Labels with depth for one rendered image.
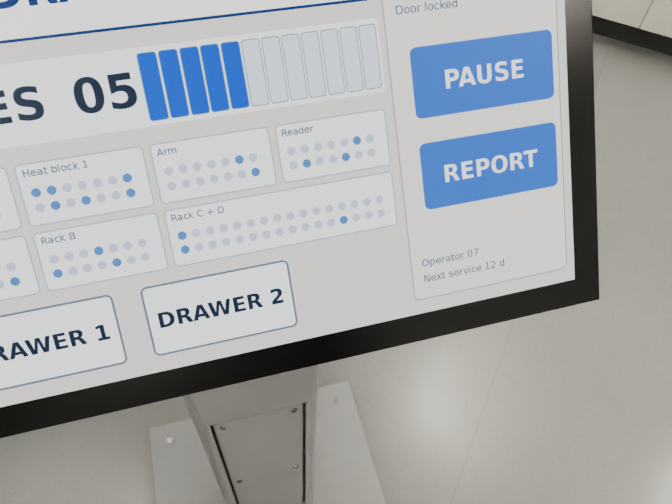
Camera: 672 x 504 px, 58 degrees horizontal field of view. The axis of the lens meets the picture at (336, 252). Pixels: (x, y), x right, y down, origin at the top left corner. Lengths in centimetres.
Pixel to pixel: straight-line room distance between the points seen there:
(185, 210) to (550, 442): 124
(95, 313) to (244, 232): 10
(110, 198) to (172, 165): 4
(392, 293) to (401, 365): 109
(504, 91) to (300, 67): 14
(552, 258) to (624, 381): 121
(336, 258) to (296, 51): 13
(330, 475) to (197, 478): 27
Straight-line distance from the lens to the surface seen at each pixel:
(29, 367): 42
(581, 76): 46
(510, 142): 43
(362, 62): 40
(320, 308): 41
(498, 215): 44
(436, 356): 153
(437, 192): 42
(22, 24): 39
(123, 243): 39
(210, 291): 40
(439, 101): 41
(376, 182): 40
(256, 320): 40
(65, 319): 41
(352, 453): 138
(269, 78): 38
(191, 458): 139
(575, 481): 151
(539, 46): 44
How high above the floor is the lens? 134
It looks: 54 degrees down
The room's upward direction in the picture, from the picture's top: 4 degrees clockwise
